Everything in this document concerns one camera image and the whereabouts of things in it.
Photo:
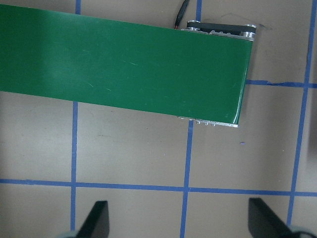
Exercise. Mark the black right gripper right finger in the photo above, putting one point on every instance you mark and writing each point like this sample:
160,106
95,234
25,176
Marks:
264,223

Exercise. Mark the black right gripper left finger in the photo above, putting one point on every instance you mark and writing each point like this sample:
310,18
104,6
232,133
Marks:
96,224

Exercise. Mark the green conveyor belt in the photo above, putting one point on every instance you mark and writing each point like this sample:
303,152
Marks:
195,73

